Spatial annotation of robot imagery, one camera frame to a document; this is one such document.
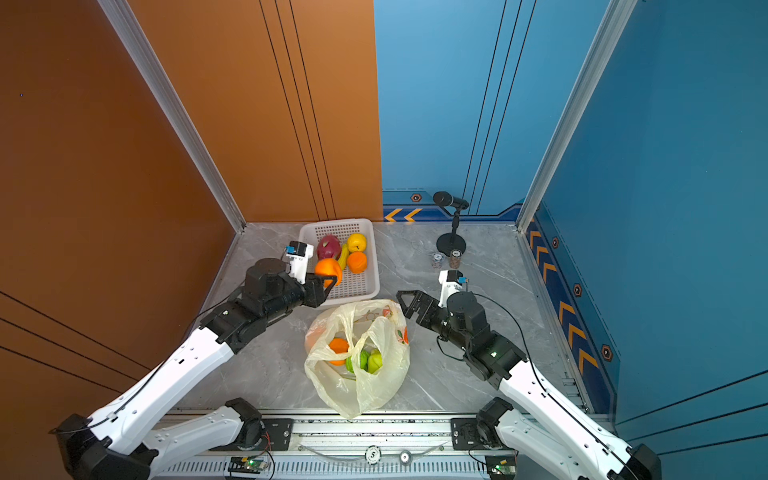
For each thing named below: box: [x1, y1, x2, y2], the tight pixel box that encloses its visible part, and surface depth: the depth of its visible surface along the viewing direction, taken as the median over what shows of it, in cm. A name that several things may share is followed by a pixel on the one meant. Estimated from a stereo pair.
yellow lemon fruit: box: [347, 233, 367, 253], surface depth 108 cm
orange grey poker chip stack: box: [449, 249, 462, 269], surface depth 105 cm
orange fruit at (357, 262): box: [347, 251, 368, 274], surface depth 104 cm
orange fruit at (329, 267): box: [314, 258, 343, 288], surface depth 73 cm
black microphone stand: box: [432, 191, 470, 257], surface depth 107 cm
